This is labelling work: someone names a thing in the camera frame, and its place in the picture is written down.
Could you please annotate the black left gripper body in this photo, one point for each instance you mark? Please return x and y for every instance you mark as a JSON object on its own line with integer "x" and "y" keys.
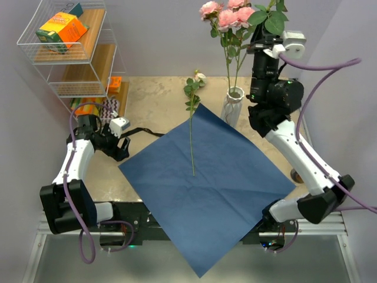
{"x": 108, "y": 141}

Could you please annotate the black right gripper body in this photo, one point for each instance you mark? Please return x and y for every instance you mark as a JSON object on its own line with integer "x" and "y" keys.
{"x": 265, "y": 70}

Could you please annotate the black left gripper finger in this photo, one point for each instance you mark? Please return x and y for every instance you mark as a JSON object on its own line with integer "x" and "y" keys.
{"x": 120, "y": 154}
{"x": 125, "y": 145}

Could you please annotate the pink rose stem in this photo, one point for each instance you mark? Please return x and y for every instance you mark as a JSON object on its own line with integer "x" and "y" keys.
{"x": 273, "y": 15}
{"x": 222, "y": 22}

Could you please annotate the black printed ribbon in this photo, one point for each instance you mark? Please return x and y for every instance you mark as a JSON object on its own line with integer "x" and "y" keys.
{"x": 140, "y": 129}

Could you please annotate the blue wrapping paper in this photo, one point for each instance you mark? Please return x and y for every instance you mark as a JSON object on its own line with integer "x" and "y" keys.
{"x": 206, "y": 185}

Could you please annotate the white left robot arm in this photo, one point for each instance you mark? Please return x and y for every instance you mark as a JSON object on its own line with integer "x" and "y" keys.
{"x": 67, "y": 196}

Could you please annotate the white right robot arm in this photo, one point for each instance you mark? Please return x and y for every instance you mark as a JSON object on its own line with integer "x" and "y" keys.
{"x": 274, "y": 101}

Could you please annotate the white ribbed ceramic vase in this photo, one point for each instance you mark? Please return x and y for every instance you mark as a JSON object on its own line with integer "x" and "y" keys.
{"x": 231, "y": 109}

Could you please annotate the purple zigzag scrubber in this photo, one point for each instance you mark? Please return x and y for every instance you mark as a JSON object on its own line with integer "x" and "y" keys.
{"x": 110, "y": 109}

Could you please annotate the orange yellow sponge pack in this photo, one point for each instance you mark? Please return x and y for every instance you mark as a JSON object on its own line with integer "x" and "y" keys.
{"x": 87, "y": 109}

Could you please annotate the small orange box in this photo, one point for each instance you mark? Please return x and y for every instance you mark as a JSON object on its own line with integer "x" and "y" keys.
{"x": 114, "y": 84}

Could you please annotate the white rose stem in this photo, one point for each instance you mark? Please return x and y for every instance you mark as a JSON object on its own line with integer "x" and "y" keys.
{"x": 190, "y": 89}

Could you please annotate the orange green carton box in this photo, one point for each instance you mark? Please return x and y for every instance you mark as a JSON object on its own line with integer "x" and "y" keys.
{"x": 61, "y": 31}

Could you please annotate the teal box on shelf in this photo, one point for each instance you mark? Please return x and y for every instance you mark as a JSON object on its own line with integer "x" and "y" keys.
{"x": 76, "y": 10}

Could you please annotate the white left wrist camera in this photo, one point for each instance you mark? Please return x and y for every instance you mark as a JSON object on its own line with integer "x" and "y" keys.
{"x": 118, "y": 125}

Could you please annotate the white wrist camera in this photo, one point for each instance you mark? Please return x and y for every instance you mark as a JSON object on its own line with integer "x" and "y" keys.
{"x": 118, "y": 125}
{"x": 292, "y": 46}

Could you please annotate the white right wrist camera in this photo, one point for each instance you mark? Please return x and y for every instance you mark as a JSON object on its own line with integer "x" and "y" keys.
{"x": 292, "y": 46}

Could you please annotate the white wire wooden shelf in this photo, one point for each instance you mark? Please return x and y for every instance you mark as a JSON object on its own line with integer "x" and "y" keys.
{"x": 85, "y": 69}

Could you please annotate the aluminium frame rail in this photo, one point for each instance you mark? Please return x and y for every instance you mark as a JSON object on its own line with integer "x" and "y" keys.
{"x": 320, "y": 248}

